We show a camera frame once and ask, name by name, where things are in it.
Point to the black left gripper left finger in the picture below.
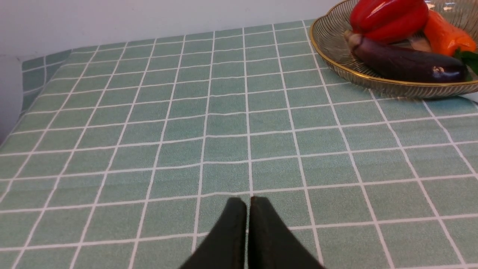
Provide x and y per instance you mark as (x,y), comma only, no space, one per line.
(224,246)

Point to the orange carrot with greens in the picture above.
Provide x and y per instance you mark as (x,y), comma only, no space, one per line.
(446,39)

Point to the gold-rimmed wire basket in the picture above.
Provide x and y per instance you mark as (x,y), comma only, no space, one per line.
(326,34)

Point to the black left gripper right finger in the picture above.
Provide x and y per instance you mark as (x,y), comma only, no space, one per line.
(271,245)

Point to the dark purple eggplant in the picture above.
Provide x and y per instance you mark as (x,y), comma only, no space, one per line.
(405,64)

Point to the red bell pepper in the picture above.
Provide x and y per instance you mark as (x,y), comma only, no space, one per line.
(388,21)

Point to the green checkered tablecloth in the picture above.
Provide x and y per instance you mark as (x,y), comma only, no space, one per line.
(125,154)

